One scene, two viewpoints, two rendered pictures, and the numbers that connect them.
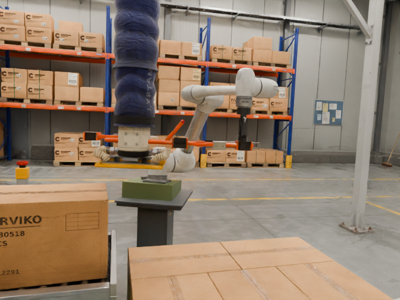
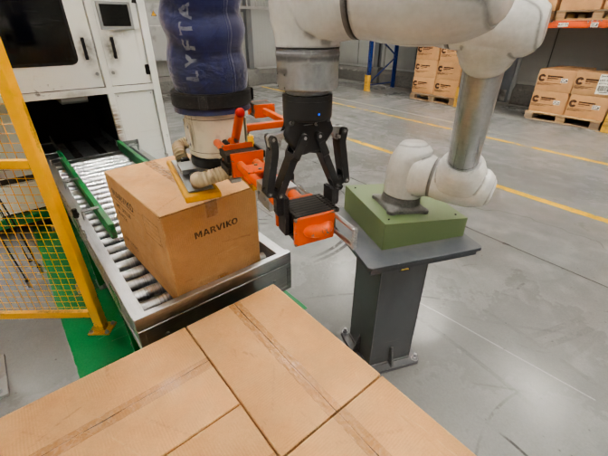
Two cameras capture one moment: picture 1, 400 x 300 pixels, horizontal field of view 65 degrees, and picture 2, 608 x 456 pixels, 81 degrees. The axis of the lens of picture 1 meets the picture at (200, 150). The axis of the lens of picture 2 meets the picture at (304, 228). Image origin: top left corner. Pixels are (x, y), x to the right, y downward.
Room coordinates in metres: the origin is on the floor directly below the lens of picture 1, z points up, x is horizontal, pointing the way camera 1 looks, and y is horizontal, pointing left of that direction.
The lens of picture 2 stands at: (1.51, -0.73, 1.51)
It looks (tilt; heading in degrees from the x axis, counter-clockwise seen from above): 30 degrees down; 66
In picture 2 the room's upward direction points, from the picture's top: straight up
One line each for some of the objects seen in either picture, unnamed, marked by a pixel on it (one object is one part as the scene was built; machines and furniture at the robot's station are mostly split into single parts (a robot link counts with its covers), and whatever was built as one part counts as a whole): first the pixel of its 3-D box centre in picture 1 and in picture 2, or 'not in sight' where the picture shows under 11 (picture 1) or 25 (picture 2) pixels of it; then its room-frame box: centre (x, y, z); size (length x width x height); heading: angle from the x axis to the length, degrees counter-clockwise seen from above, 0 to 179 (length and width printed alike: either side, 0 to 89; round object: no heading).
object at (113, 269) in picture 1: (113, 256); (222, 285); (1.67, 0.45, 0.58); 0.70 x 0.03 x 0.06; 15
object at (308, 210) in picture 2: (243, 145); (303, 218); (1.73, -0.24, 1.22); 0.08 x 0.07 x 0.05; 93
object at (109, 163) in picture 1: (130, 162); (190, 172); (1.61, 0.36, 1.12); 0.34 x 0.10 x 0.05; 93
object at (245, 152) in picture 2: (180, 142); (242, 158); (1.72, 0.11, 1.22); 0.10 x 0.08 x 0.06; 3
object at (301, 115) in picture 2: (243, 115); (307, 122); (1.74, -0.23, 1.38); 0.08 x 0.07 x 0.09; 2
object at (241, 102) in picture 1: (243, 102); (307, 71); (1.74, -0.23, 1.45); 0.09 x 0.09 x 0.06
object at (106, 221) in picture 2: not in sight; (73, 185); (1.01, 1.85, 0.60); 1.60 x 0.10 x 0.09; 105
